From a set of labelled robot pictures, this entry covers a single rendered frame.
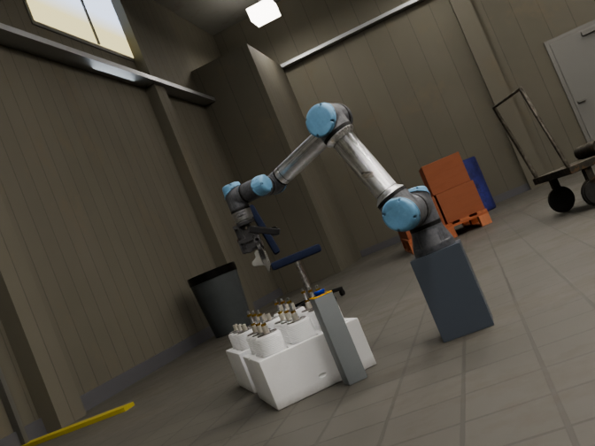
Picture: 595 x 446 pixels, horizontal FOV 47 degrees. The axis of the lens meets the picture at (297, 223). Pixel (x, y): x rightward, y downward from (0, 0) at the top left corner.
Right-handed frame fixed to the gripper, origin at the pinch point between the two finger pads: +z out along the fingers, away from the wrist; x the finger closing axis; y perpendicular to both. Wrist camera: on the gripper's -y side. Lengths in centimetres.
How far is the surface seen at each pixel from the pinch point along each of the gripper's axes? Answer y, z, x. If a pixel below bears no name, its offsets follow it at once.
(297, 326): -2.7, 23.1, 16.0
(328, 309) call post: -16.2, 20.4, 28.8
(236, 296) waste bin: 89, 15, -429
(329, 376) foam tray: -6.9, 43.2, 18.1
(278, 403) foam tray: 12, 44, 24
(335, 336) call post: -14.7, 29.6, 29.3
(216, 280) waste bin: 101, -8, -419
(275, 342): 6.1, 25.2, 19.1
